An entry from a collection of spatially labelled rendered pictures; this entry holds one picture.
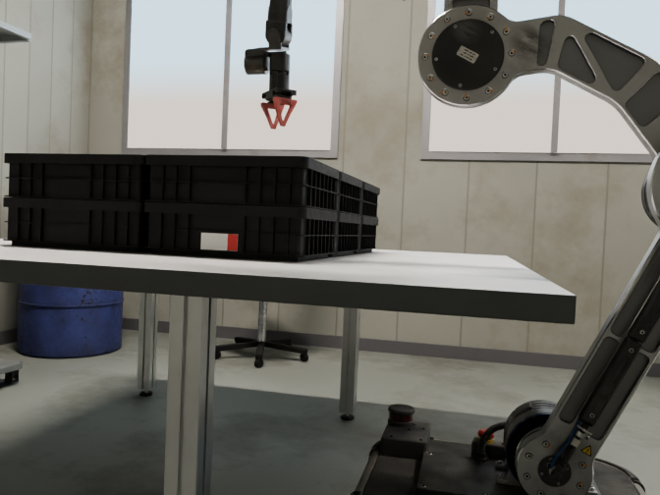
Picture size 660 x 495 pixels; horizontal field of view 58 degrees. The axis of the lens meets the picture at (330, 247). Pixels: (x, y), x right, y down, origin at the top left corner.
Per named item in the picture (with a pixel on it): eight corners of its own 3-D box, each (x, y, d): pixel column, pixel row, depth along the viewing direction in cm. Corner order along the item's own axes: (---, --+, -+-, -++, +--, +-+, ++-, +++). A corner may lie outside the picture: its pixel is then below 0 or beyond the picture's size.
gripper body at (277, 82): (275, 93, 162) (276, 66, 161) (260, 100, 171) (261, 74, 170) (297, 97, 165) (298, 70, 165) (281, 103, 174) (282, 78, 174)
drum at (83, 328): (62, 336, 389) (66, 203, 386) (140, 344, 375) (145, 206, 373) (-10, 354, 331) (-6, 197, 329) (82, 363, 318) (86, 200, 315)
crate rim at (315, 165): (340, 180, 156) (340, 170, 156) (306, 167, 127) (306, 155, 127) (202, 177, 167) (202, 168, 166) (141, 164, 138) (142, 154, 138)
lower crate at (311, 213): (337, 257, 157) (339, 212, 156) (302, 262, 128) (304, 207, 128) (199, 249, 167) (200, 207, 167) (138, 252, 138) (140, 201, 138)
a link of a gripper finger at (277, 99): (274, 123, 162) (275, 88, 161) (264, 127, 168) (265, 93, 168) (297, 126, 165) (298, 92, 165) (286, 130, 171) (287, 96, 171)
